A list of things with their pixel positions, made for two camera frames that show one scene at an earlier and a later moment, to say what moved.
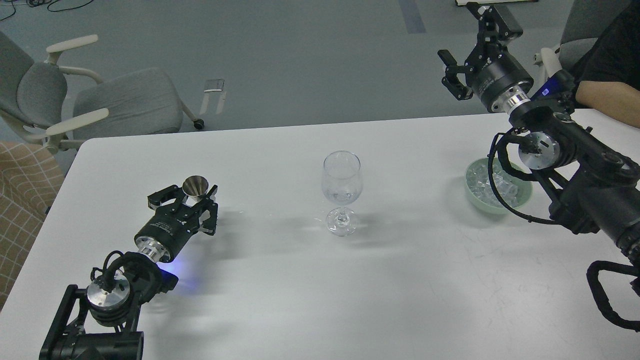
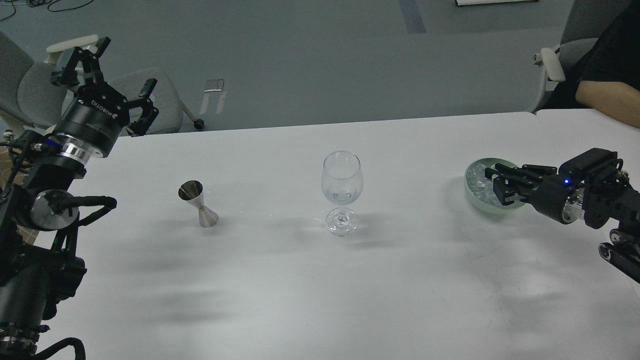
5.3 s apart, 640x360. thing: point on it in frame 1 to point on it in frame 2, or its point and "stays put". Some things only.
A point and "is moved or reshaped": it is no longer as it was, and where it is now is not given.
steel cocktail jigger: [194, 187] is moved or reshaped
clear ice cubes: [479, 183] stays put
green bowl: [516, 191] stays put
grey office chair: [60, 106] stays put
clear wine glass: [342, 178] stays put
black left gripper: [168, 230] to [98, 115]
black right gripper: [501, 82] to [552, 195]
